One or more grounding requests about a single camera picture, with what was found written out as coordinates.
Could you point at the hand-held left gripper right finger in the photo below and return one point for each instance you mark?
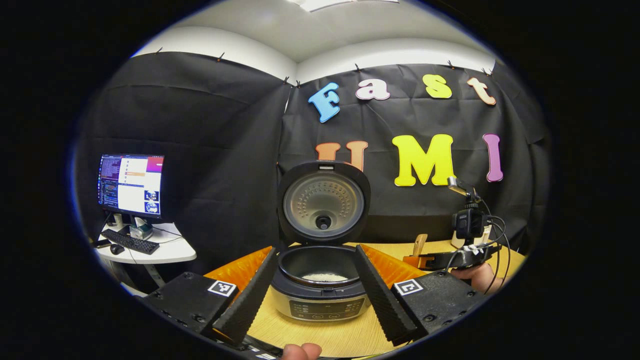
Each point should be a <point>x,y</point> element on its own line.
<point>380,297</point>

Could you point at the small teal box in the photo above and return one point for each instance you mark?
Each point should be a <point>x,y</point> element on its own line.
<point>141,231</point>

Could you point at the white rice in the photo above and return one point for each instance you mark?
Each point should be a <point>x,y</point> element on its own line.
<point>325,277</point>

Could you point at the white side table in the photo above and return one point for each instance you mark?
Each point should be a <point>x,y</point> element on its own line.
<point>175,250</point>

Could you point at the black backdrop cloth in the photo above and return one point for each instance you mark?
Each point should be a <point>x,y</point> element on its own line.
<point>210,150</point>

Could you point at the ceiling light panel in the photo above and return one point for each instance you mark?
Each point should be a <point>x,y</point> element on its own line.
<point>345,4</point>

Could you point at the wooden spoon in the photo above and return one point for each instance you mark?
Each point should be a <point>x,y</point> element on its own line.
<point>420,245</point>

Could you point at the black silver rice cooker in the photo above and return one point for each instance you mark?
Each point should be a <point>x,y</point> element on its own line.
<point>320,305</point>

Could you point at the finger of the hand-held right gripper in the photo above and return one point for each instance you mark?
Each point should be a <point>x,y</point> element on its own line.
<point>417,261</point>

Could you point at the black keyboard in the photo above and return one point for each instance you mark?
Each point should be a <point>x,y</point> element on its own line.
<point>130,241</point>

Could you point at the computer monitor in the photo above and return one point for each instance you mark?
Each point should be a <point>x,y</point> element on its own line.
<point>130,185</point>

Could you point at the black computer mouse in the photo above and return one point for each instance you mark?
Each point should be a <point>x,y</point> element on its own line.
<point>117,249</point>

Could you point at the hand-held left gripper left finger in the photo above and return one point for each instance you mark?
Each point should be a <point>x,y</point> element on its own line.
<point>250,300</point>

